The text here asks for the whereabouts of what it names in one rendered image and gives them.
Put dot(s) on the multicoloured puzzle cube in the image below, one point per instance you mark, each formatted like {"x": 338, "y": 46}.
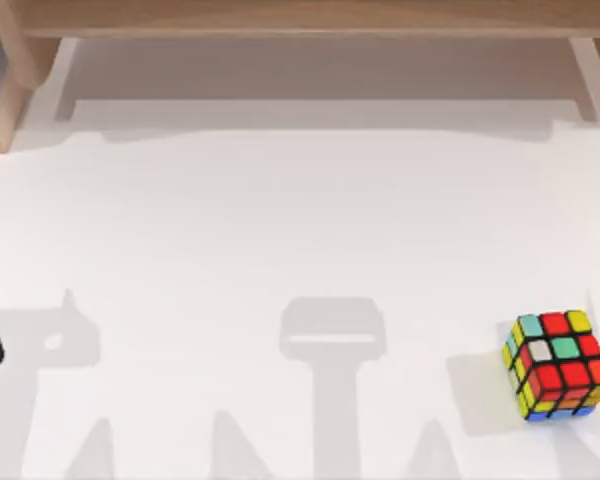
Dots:
{"x": 555, "y": 365}

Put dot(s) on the wooden cupboard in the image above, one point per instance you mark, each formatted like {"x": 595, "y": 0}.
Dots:
{"x": 5, "y": 75}

